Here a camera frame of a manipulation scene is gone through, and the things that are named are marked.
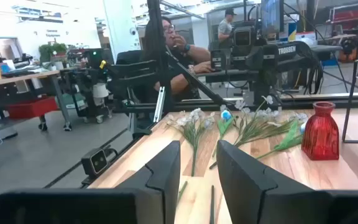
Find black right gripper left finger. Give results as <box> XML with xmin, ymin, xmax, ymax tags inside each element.
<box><xmin>0</xmin><ymin>140</ymin><xmax>181</xmax><ymax>224</ymax></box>

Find black depth camera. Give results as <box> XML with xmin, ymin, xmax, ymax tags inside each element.
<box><xmin>81</xmin><ymin>147</ymin><xmax>109</xmax><ymax>180</ymax></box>

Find black office chair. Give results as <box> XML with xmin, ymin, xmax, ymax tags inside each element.
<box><xmin>109</xmin><ymin>49</ymin><xmax>167</xmax><ymax>103</ymax></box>

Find blue white artificial tulip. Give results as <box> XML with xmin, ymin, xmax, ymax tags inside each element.
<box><xmin>209</xmin><ymin>109</ymin><xmax>235</xmax><ymax>170</ymax></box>

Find red ribbed glass vase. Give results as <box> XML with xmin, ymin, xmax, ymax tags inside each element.
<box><xmin>301</xmin><ymin>101</ymin><xmax>341</xmax><ymax>161</ymax></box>

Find black table edge rail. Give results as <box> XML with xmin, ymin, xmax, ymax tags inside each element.
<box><xmin>44</xmin><ymin>126</ymin><xmax>136</xmax><ymax>190</ymax></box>

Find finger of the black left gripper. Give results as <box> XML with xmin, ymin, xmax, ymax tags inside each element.
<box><xmin>261</xmin><ymin>45</ymin><xmax>279</xmax><ymax>69</ymax></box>
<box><xmin>210</xmin><ymin>49</ymin><xmax>227</xmax><ymax>72</ymax></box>

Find wooden desk grey legs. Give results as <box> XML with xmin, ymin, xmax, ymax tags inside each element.
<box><xmin>0</xmin><ymin>70</ymin><xmax>73</xmax><ymax>131</ymax></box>

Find white veined artificial flower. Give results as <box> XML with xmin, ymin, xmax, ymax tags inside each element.
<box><xmin>165</xmin><ymin>110</ymin><xmax>186</xmax><ymax>127</ymax></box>

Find red storage bin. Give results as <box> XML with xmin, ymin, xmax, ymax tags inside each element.
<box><xmin>6</xmin><ymin>96</ymin><xmax>59</xmax><ymax>119</ymax></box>

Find black equipment cart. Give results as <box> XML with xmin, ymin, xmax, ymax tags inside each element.
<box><xmin>59</xmin><ymin>48</ymin><xmax>114</xmax><ymax>124</ymax></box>

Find green potted plant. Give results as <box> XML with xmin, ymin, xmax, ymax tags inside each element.
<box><xmin>38</xmin><ymin>42</ymin><xmax>68</xmax><ymax>63</ymax></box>

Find person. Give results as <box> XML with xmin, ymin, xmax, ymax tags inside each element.
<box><xmin>140</xmin><ymin>15</ymin><xmax>217</xmax><ymax>103</ymax></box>
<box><xmin>218</xmin><ymin>7</ymin><xmax>238</xmax><ymax>43</ymax></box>

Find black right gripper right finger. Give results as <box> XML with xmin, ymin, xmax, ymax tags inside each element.
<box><xmin>216</xmin><ymin>139</ymin><xmax>358</xmax><ymax>224</ymax></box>

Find silver metal bracket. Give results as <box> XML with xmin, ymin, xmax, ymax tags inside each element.
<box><xmin>153</xmin><ymin>86</ymin><xmax>167</xmax><ymax>123</ymax></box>

